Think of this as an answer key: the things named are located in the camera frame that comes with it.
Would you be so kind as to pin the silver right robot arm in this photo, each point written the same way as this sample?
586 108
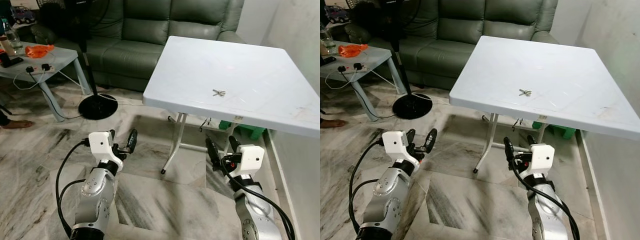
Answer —
547 215
255 215

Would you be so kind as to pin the white power strip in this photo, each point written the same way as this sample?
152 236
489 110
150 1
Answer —
351 69
39 70

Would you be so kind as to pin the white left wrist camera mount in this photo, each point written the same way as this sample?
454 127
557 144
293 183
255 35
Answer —
396 145
102 145

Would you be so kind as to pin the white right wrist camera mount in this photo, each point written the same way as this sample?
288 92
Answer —
542 158
251 159

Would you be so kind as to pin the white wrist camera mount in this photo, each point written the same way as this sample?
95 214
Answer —
542 158
396 145
102 145
251 159

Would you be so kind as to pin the black power plug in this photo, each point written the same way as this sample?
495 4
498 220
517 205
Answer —
358 66
342 68
46 66
30 69

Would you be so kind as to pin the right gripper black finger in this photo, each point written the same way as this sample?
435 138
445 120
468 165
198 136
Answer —
509 151
234 144
213 152
531 141

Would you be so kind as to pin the orange plastic bag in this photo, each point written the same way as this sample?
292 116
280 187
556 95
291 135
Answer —
352 49
39 50

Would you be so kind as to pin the green plastic crate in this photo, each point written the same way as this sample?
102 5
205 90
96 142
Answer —
247 131
560 131

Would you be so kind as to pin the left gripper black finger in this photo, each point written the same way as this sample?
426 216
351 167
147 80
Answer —
431 139
411 137
112 135
132 140

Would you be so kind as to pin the black pedestal fan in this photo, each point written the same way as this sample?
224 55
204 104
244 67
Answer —
97 106
412 106

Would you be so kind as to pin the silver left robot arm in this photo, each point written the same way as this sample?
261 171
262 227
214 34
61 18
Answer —
95 200
387 200

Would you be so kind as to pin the clear plastic water bottle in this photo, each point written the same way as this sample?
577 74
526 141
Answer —
326 42
12 37

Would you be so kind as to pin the blue toy car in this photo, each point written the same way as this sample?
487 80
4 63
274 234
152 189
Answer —
22 15
336 15

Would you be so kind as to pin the white folding table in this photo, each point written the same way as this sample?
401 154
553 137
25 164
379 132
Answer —
550 70
235 70

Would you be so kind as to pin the grey side table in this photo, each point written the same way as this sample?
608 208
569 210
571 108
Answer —
60 57
375 56

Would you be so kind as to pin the brown shoe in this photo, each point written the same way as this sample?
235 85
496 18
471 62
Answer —
17 124
332 123

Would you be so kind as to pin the black phone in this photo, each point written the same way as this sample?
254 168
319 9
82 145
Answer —
11 62
327 60

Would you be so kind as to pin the green leather sofa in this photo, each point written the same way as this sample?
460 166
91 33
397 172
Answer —
450 47
135 47

